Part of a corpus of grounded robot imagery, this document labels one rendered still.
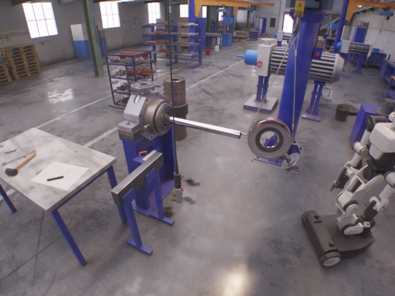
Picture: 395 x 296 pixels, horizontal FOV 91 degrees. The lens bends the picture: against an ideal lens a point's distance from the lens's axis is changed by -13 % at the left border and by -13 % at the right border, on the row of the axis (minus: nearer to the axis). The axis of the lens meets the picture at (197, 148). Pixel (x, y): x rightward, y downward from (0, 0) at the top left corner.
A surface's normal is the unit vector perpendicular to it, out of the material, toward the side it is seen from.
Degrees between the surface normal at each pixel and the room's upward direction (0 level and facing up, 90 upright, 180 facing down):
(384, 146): 90
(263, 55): 90
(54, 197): 0
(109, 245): 0
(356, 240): 0
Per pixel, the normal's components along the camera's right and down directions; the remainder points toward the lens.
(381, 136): -1.00, 0.01
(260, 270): 0.00, -0.84
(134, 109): -0.31, -0.26
